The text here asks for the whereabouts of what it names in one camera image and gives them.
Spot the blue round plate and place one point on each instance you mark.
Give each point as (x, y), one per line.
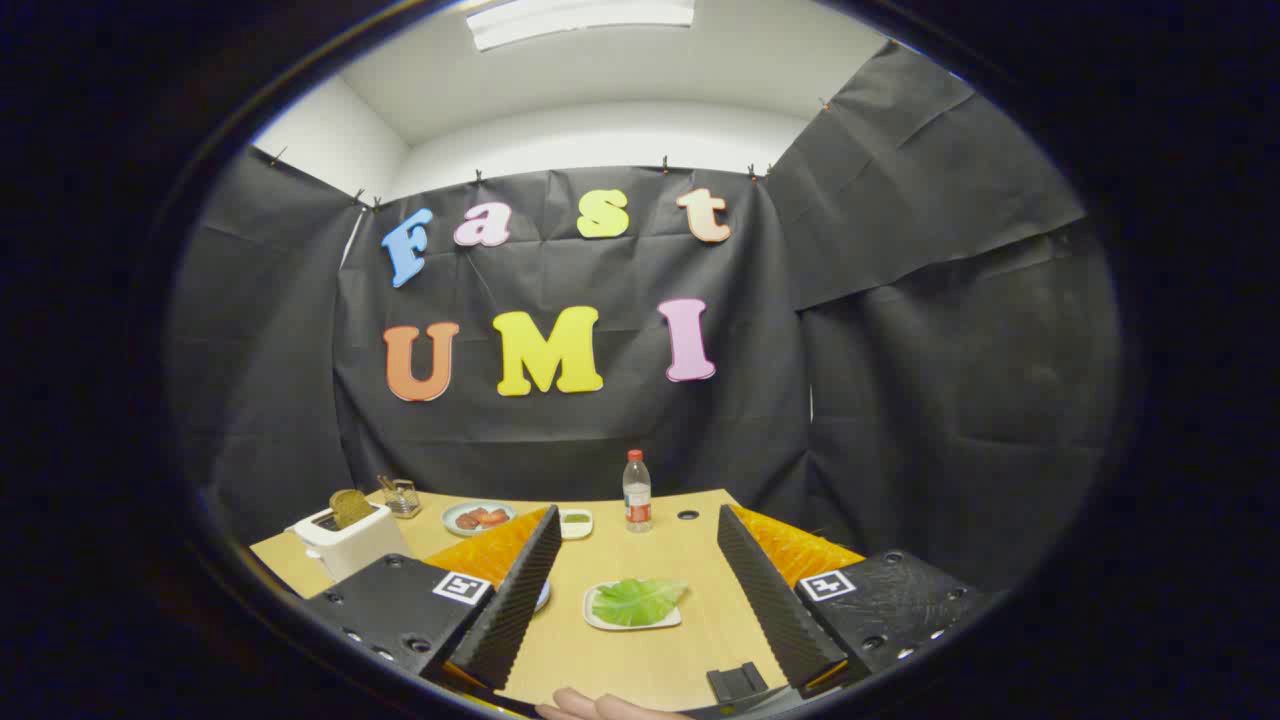
(543, 597)

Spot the clear plastic water bottle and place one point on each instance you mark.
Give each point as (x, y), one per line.
(637, 495)

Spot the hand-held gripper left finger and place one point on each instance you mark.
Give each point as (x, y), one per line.
(520, 600)

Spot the brown toasted bread slice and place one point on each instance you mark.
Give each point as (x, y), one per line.
(352, 508)

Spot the white square plate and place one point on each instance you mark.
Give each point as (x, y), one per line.
(594, 622)

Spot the white divided condiment dish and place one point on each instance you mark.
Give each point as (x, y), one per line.
(576, 524)

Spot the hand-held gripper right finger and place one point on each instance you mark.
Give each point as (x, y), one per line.
(770, 600)

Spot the pale green round plate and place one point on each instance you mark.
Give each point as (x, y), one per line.
(452, 512)

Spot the ceiling light panel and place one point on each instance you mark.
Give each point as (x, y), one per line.
(580, 18)

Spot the clear utensil holder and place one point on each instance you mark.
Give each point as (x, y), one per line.
(404, 500)

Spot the green lettuce leaf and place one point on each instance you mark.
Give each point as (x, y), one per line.
(635, 602)

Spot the white toaster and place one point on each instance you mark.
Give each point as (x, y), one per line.
(355, 548)

